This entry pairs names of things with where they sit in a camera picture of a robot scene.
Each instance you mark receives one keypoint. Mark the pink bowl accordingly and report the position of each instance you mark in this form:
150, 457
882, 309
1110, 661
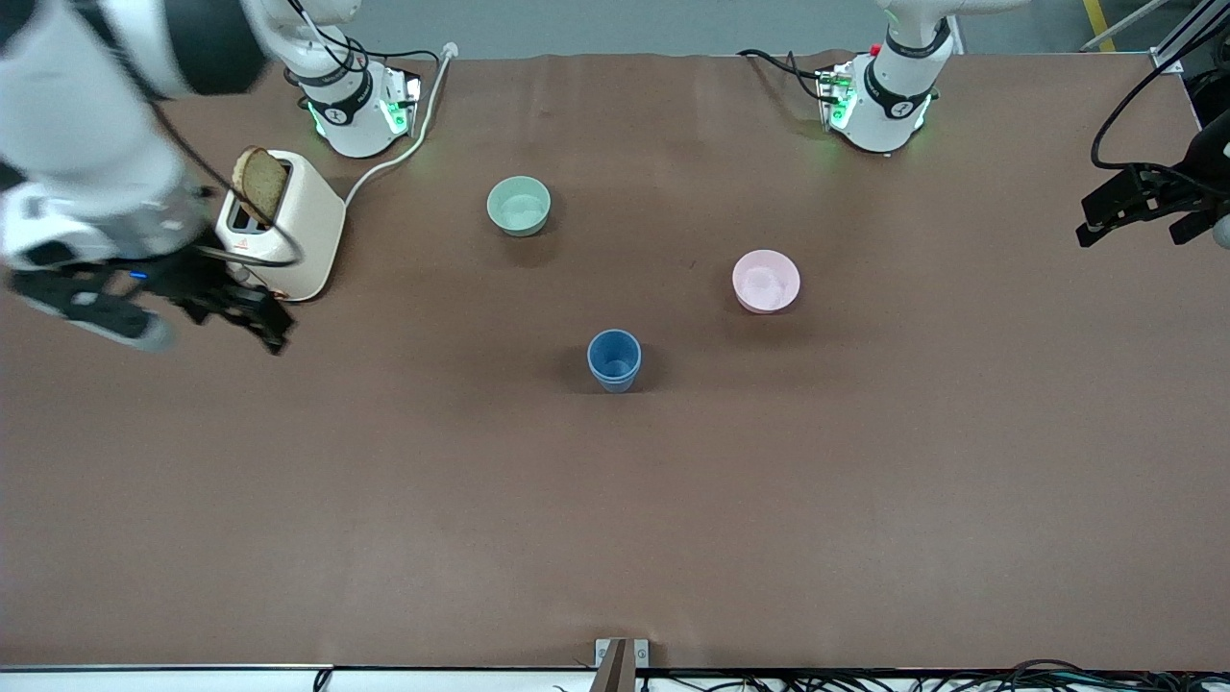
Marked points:
766, 280

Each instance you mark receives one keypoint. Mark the mint green bowl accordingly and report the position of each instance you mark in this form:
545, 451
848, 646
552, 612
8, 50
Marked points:
519, 206

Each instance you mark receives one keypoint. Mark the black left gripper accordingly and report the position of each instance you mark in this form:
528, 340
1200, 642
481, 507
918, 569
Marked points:
1180, 185

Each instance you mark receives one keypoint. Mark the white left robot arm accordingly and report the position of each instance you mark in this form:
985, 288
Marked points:
889, 111

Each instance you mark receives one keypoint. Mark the blue plastic cup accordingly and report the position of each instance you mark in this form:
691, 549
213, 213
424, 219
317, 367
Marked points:
615, 354
615, 386

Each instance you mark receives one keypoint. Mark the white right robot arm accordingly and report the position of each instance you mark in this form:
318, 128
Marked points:
86, 106

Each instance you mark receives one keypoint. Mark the small metal bracket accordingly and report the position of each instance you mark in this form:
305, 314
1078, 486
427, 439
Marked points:
621, 655

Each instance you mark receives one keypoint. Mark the brown table cover sheet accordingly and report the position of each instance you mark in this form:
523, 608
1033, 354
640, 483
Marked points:
615, 529

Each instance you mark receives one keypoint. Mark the cream white toaster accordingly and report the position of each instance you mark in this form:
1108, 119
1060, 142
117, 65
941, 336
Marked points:
303, 240

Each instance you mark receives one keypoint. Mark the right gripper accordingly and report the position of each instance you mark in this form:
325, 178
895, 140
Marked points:
188, 280

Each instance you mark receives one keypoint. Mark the brown bread slice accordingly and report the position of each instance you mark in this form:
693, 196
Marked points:
258, 185

